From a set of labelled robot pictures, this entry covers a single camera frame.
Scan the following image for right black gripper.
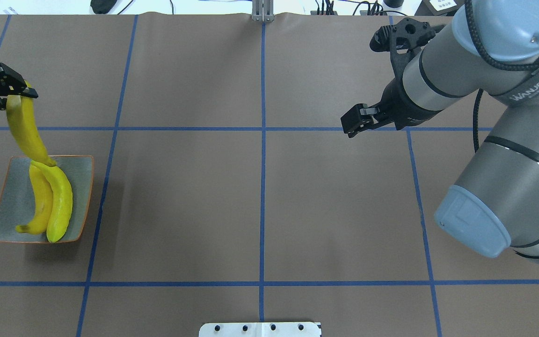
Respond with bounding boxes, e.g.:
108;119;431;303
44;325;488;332
340;78;442;139

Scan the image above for yellow banana top basket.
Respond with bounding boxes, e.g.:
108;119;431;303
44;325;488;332
6;95;57;167

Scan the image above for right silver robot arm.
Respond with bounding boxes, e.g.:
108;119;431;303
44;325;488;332
341;0;539;264

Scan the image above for grey square plate orange rim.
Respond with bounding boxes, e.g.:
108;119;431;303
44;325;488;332
0;155;95;244

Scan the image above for black computer mouse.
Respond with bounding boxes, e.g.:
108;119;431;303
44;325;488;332
90;0;118;14

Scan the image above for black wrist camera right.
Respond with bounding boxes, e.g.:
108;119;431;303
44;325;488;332
369;18;444;81

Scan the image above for aluminium frame post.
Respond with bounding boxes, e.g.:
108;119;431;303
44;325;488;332
251;0;275;23

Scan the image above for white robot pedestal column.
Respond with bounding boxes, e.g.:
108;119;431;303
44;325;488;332
198;322;322;337

